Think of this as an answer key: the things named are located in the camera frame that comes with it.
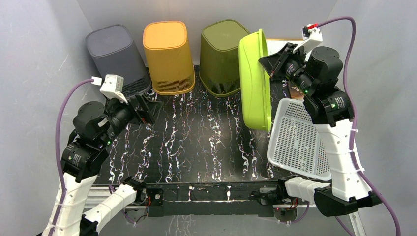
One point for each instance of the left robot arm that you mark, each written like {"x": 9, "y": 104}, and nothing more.
{"x": 80, "y": 165}

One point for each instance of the orange mesh bin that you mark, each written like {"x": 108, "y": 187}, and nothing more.
{"x": 169, "y": 58}

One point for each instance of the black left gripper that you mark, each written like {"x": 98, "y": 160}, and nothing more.
{"x": 149, "y": 113}

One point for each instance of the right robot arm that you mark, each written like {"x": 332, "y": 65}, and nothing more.
{"x": 332, "y": 114}

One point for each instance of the dark paperback book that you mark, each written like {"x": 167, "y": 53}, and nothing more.
{"x": 294, "y": 92}

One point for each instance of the small whiteboard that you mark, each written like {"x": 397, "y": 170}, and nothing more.
{"x": 275, "y": 45}

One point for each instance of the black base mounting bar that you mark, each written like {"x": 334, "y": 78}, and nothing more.
{"x": 259, "y": 198}

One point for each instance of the lime green plastic tub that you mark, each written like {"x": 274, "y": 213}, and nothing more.
{"x": 254, "y": 82}

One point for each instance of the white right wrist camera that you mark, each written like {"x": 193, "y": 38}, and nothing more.
{"x": 312, "y": 37}

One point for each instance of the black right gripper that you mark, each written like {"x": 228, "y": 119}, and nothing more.
{"x": 274, "y": 64}

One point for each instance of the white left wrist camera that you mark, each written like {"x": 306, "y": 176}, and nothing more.
{"x": 111, "y": 86}

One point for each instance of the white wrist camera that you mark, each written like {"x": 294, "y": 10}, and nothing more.
{"x": 312, "y": 37}
{"x": 111, "y": 86}

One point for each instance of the olive green mesh bin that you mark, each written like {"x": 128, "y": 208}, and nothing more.
{"x": 219, "y": 66}

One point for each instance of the grey mesh bin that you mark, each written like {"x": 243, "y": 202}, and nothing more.
{"x": 114, "y": 51}

